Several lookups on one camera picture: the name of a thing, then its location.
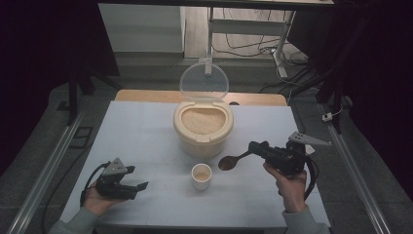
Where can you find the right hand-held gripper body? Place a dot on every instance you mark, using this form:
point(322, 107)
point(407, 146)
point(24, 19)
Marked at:
point(287, 159)

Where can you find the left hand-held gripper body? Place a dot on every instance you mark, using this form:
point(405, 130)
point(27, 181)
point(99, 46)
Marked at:
point(112, 188)

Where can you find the brown wooden spoon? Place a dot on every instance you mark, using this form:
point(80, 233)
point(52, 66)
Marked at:
point(227, 162)

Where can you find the beige rice container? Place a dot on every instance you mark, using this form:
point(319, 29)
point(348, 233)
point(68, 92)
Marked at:
point(203, 144)

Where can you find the white cup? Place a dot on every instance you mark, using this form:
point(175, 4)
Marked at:
point(201, 185)

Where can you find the rice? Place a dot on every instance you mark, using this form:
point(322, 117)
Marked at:
point(203, 121)

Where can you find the person's left hand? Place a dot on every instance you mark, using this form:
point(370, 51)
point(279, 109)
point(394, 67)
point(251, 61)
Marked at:
point(95, 203)

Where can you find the person's right hand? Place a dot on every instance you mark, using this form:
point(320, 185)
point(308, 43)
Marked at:
point(292, 191)

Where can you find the white paper tag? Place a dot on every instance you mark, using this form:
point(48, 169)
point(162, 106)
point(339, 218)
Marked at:
point(310, 149)

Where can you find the white table cover sheet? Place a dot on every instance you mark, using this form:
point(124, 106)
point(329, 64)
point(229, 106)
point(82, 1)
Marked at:
point(146, 136)

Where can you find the small white device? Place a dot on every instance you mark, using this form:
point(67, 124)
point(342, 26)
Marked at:
point(327, 117)

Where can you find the black metal stand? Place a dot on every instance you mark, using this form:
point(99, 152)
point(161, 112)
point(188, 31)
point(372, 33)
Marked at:
point(73, 94)
point(336, 94)

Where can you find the clear round container lid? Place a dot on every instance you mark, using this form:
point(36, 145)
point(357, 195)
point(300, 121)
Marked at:
point(204, 81)

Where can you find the white cabinet panel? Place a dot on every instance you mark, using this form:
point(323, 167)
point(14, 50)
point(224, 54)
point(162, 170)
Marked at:
point(139, 27)

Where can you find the metal floor rail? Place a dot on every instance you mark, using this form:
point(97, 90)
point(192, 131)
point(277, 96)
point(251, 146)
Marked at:
point(48, 165)
point(354, 172)

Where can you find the white desk frame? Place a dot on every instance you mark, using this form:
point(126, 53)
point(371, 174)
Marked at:
point(246, 27)

